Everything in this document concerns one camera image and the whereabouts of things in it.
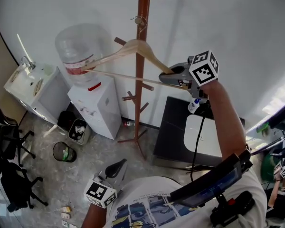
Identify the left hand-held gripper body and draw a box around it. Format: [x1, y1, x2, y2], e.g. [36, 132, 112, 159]
[84, 171, 117, 208]

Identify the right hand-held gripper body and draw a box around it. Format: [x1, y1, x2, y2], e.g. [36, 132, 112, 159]
[178, 50, 219, 99]

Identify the wooden clothes hanger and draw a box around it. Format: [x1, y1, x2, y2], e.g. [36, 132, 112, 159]
[80, 15, 190, 91]

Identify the brown coat rack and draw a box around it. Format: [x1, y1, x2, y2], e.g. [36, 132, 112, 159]
[114, 0, 181, 162]

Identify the person's right forearm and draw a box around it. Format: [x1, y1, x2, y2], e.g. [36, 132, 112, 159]
[199, 79, 248, 167]

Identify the person's left forearm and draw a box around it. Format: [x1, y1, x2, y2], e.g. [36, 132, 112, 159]
[81, 202, 111, 228]

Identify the person's white printed t-shirt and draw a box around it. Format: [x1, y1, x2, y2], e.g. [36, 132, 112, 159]
[106, 167, 268, 228]

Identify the white bottle with blue cap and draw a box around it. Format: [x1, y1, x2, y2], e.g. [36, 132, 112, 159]
[187, 98, 202, 114]

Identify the beige waste bin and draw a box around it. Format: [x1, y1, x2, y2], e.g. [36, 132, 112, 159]
[68, 118, 92, 145]

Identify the black mesh waste bin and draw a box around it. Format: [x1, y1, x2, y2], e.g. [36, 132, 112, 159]
[52, 141, 77, 163]

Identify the black low cabinet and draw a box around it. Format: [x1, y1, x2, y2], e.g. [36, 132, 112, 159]
[152, 95, 247, 169]

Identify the white water dispenser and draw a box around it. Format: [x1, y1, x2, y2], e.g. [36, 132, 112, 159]
[67, 75, 123, 140]

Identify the black bag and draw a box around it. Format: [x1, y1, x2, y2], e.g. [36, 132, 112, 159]
[57, 110, 77, 132]

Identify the white flat appliance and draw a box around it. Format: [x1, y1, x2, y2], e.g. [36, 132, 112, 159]
[183, 121, 224, 158]

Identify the black office chair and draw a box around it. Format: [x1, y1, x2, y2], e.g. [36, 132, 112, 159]
[0, 161, 49, 213]
[0, 95, 37, 175]

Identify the clear water jug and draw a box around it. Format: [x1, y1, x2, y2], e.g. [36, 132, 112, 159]
[54, 23, 113, 86]

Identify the white sink cabinet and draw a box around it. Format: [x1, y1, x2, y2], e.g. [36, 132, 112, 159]
[3, 60, 72, 128]

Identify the green round object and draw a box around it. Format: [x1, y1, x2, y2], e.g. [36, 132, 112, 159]
[260, 151, 280, 183]

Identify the metal faucet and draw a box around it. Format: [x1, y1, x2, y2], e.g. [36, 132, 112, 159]
[20, 55, 37, 70]

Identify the beige door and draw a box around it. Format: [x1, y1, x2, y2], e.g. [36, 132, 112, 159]
[0, 20, 27, 124]

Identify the black cable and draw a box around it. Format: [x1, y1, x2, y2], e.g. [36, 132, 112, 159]
[189, 103, 211, 183]

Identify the black mount with red button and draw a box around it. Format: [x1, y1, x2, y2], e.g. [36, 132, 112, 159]
[209, 190, 256, 228]

